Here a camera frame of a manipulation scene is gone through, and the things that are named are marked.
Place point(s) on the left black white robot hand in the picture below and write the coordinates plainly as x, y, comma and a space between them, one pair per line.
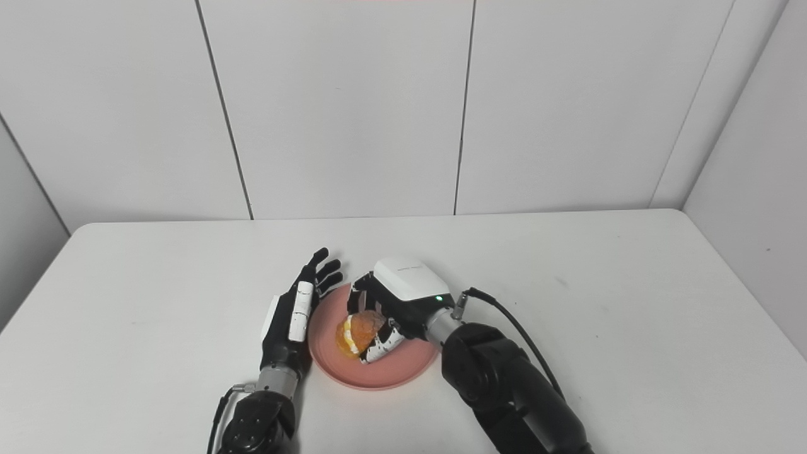
290, 321

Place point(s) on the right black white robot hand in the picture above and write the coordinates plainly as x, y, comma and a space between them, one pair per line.
403, 296

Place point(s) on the cream puff pastry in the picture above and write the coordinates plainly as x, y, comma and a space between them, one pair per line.
358, 333

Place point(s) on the pink round plate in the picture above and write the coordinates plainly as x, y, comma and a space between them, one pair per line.
403, 366

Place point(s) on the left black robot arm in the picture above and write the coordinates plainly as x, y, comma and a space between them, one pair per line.
261, 416

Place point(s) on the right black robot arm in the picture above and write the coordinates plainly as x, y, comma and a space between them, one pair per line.
504, 384

